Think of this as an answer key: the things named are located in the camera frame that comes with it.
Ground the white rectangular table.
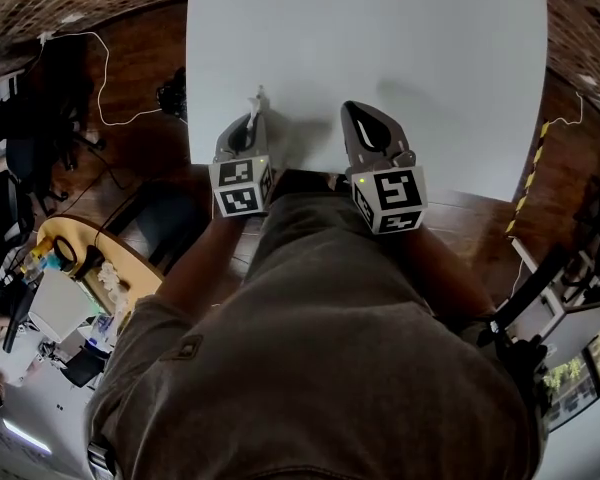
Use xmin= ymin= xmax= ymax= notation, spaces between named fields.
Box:
xmin=185 ymin=0 xmax=549 ymax=205

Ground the white crumpled wad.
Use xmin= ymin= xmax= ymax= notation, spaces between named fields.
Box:
xmin=96 ymin=261 xmax=132 ymax=315

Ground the grey strap buckle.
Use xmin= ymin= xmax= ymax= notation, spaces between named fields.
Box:
xmin=86 ymin=439 xmax=117 ymax=480

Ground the long white floor cable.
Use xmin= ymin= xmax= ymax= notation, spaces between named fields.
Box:
xmin=37 ymin=30 xmax=164 ymax=127

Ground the thin white cable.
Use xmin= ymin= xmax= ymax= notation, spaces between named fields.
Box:
xmin=549 ymin=89 xmax=587 ymax=127

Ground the small white object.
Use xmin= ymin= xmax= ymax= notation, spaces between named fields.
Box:
xmin=246 ymin=84 xmax=273 ymax=130

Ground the black swivel chair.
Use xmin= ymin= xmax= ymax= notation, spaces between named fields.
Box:
xmin=0 ymin=100 xmax=107 ymax=297

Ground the black cable bundle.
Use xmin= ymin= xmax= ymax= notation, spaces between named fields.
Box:
xmin=155 ymin=67 xmax=189 ymax=122

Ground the person's grey shirt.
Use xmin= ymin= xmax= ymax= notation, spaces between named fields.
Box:
xmin=83 ymin=191 xmax=550 ymax=480

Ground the person's left forearm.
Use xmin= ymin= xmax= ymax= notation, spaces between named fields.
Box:
xmin=153 ymin=214 xmax=255 ymax=328

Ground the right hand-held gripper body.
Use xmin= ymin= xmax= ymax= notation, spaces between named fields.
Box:
xmin=343 ymin=140 xmax=429 ymax=237

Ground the yellow black tape strip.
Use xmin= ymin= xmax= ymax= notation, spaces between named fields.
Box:
xmin=504 ymin=119 xmax=552 ymax=238

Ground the black round stool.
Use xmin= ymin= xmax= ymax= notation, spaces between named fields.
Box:
xmin=123 ymin=186 xmax=212 ymax=275

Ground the white desk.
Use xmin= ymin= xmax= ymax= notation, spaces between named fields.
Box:
xmin=508 ymin=236 xmax=600 ymax=360

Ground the window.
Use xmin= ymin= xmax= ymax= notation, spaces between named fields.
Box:
xmin=538 ymin=326 xmax=600 ymax=432

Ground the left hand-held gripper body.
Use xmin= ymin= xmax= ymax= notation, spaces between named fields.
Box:
xmin=208 ymin=143 xmax=275 ymax=219

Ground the round wooden table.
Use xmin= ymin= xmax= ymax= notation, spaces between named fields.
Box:
xmin=36 ymin=214 xmax=166 ymax=320

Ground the person's right forearm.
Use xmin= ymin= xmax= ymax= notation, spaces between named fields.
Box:
xmin=403 ymin=224 xmax=497 ymax=330

